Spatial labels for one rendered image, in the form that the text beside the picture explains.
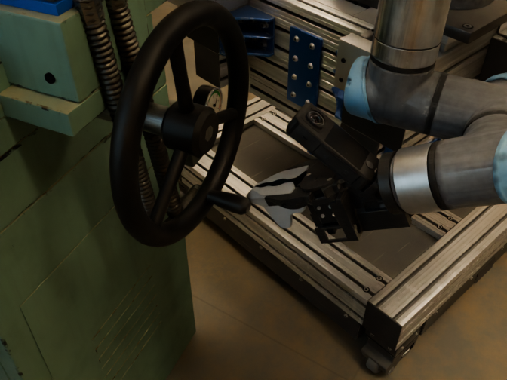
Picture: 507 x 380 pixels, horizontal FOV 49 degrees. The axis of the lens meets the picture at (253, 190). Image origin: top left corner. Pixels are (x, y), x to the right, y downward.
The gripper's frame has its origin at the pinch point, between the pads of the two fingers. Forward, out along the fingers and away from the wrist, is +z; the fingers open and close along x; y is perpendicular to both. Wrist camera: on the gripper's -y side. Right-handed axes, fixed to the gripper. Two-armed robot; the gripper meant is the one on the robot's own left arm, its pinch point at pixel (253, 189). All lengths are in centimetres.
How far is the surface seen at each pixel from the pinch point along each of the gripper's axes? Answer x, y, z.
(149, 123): -6.7, -15.0, 3.4
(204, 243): 46, 41, 66
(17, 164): -15.9, -17.7, 16.7
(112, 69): -9.5, -22.7, 1.1
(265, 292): 38, 53, 46
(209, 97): 19.5, -8.0, 15.7
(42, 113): -15.6, -22.2, 7.2
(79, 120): -14.1, -19.9, 4.6
